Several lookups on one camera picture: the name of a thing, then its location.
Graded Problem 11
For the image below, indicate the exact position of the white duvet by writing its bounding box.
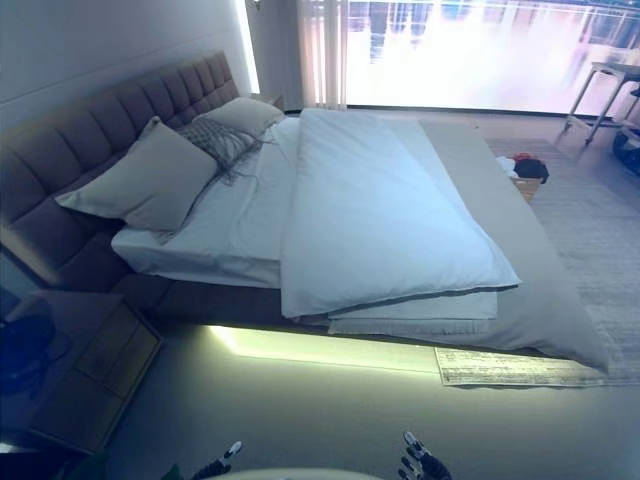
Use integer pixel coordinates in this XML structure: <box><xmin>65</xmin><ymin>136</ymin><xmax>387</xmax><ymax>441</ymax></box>
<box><xmin>279</xmin><ymin>107</ymin><xmax>522</xmax><ymax>321</ymax></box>

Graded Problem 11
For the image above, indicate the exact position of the pale vertical curtain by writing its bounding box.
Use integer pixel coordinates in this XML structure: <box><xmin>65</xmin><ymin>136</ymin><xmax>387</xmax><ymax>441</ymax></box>
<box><xmin>259</xmin><ymin>0</ymin><xmax>351</xmax><ymax>110</ymax></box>

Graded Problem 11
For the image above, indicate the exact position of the large beige pillow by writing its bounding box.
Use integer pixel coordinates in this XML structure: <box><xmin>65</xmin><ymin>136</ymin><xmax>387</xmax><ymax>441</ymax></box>
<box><xmin>53</xmin><ymin>115</ymin><xmax>220</xmax><ymax>245</ymax></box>

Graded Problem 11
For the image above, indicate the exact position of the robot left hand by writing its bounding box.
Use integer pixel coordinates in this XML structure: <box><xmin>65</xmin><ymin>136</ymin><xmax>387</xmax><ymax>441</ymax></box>
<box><xmin>192</xmin><ymin>439</ymin><xmax>245</xmax><ymax>480</ymax></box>

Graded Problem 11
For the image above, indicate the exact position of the grey fringed cushion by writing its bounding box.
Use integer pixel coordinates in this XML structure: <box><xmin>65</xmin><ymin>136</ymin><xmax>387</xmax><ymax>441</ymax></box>
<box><xmin>177</xmin><ymin>115</ymin><xmax>274</xmax><ymax>189</ymax></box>

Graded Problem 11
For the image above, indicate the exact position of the metal frame table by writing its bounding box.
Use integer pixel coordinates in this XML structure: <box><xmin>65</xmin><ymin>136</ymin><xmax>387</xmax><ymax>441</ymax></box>
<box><xmin>564</xmin><ymin>60</ymin><xmax>640</xmax><ymax>147</ymax></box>

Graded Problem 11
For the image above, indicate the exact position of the light grey rug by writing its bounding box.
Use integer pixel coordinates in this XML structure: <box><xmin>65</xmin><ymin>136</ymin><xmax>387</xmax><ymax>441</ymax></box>
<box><xmin>434</xmin><ymin>137</ymin><xmax>640</xmax><ymax>389</ymax></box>

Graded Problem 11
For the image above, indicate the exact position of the beige bedspread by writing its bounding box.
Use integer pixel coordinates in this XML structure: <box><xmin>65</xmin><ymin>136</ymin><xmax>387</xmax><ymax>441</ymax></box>
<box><xmin>327</xmin><ymin>119</ymin><xmax>612</xmax><ymax>374</ymax></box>

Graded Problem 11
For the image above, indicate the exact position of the brown bed frame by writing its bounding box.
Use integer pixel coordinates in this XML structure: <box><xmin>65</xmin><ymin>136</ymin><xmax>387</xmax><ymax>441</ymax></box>
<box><xmin>112</xmin><ymin>274</ymin><xmax>441</xmax><ymax>354</ymax></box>

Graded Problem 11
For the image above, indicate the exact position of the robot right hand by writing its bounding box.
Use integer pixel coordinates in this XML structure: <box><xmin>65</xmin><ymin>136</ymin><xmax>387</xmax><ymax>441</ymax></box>
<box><xmin>397</xmin><ymin>430</ymin><xmax>454</xmax><ymax>480</ymax></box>

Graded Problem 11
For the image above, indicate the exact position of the brown tufted headboard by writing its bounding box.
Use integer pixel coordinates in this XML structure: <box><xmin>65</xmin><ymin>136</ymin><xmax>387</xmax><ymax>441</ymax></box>
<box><xmin>0</xmin><ymin>49</ymin><xmax>240</xmax><ymax>292</ymax></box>

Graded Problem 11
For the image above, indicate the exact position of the wooden laundry basket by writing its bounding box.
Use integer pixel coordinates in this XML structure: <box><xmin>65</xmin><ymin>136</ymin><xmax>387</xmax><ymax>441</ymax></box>
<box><xmin>512</xmin><ymin>174</ymin><xmax>544</xmax><ymax>204</ymax></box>

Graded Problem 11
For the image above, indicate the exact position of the small beige pillow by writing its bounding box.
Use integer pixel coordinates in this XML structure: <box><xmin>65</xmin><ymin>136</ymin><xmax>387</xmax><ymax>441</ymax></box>
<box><xmin>202</xmin><ymin>96</ymin><xmax>286</xmax><ymax>141</ymax></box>

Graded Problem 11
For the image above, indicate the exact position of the black cable bundle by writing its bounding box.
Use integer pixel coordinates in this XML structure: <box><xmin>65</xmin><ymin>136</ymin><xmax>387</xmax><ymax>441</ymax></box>
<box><xmin>0</xmin><ymin>299</ymin><xmax>56</xmax><ymax>371</ymax></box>

